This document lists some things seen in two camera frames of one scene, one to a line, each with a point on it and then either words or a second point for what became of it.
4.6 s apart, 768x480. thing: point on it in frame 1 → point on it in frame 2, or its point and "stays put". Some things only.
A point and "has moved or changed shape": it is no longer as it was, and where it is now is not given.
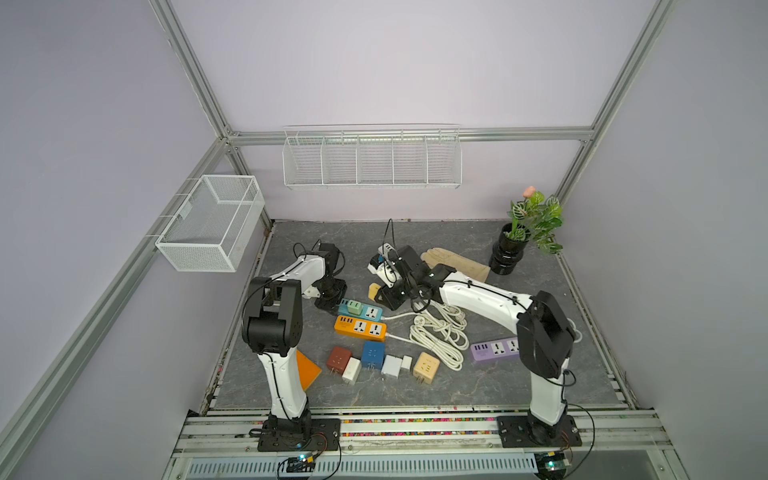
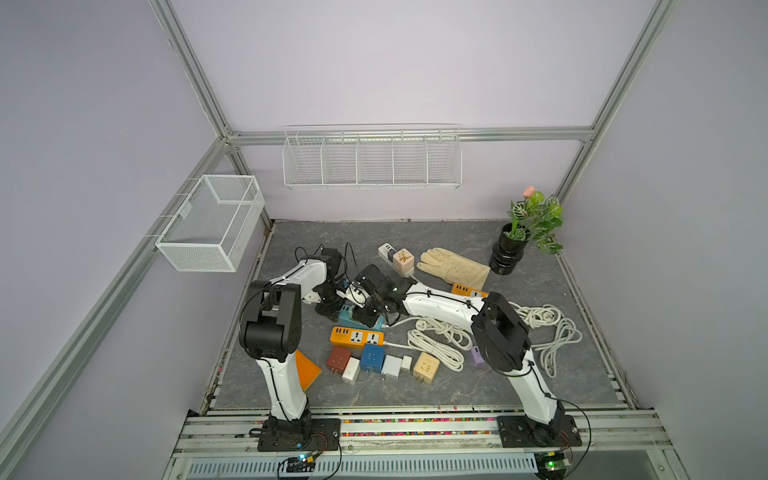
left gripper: x=330 y=305 stays put
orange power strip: x=360 y=328 has moved or changed shape
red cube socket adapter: x=338 y=359 stays put
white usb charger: x=351 y=369 stays put
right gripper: x=385 y=298 → x=362 y=316
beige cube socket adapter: x=425 y=368 stays put
